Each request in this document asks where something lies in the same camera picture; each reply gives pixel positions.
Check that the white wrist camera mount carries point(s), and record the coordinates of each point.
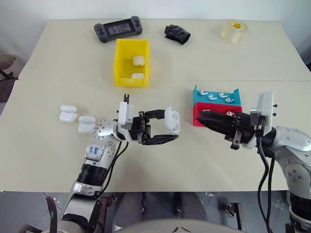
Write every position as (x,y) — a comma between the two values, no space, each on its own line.
(267,109)
(125,111)

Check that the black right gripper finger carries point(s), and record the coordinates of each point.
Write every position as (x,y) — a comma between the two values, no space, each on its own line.
(216,115)
(216,126)

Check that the blue plastic tray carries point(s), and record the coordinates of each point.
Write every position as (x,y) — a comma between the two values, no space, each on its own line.
(201,98)

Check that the metal table leg bracket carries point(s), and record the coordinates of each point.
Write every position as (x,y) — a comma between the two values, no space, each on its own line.
(234,213)

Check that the brown stool with black frame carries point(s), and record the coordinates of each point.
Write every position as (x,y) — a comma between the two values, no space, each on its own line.
(7,63)

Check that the white earbud case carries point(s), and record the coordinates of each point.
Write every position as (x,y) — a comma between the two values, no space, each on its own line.
(86,126)
(68,116)
(137,75)
(139,60)
(173,121)

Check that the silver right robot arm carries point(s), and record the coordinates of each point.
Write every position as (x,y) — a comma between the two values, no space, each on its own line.
(291,150)

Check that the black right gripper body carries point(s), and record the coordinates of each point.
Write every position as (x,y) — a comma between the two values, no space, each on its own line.
(243,131)

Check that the clear tape roll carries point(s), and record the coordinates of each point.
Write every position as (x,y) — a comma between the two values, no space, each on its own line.
(234,32)

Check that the rusty metal bar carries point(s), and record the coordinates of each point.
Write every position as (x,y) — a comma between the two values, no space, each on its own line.
(107,206)

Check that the white earbud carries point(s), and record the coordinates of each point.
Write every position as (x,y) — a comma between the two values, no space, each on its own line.
(228,99)
(229,113)
(221,94)
(212,97)
(202,92)

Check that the silver robot torso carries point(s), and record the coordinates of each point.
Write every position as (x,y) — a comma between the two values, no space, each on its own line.
(179,227)

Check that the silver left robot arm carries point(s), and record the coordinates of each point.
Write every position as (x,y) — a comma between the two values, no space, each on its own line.
(97,155)

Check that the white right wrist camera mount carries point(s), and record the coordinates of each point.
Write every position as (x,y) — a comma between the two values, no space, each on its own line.
(267,109)

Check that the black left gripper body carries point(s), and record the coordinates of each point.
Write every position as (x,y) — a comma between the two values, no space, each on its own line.
(141,124)

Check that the black handheld game console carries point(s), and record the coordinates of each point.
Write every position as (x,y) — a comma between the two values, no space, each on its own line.
(116,29)

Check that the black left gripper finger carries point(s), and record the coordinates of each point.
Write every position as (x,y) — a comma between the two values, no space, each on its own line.
(156,114)
(159,139)

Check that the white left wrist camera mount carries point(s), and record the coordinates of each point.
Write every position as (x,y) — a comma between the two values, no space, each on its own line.
(125,111)

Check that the red plastic tray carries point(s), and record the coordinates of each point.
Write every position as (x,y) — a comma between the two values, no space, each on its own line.
(198,106)

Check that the closed white earbud case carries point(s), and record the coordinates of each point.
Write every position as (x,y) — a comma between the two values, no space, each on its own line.
(137,75)
(139,60)

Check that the yellow plastic bin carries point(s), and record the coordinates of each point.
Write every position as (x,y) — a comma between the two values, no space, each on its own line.
(119,72)

